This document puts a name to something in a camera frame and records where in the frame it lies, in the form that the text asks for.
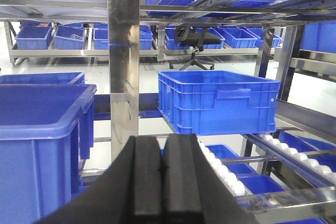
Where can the blue ribbed plastic crate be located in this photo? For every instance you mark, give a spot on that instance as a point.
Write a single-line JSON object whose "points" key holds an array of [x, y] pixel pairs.
{"points": [[217, 102]]}

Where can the large blue plastic bin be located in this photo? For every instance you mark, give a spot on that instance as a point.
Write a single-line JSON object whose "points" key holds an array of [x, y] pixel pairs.
{"points": [[46, 129]]}

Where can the black office chair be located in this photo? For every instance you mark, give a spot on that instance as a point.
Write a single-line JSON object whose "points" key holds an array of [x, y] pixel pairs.
{"points": [[189, 36]]}

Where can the stainless steel shelf rack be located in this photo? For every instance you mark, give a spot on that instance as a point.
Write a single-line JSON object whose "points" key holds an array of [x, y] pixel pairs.
{"points": [[124, 27]]}

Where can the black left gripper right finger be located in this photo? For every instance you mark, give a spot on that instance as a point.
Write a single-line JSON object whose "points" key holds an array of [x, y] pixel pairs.
{"points": [[192, 192]]}

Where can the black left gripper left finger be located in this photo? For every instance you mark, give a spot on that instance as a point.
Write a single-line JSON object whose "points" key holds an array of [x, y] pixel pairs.
{"points": [[129, 191]]}

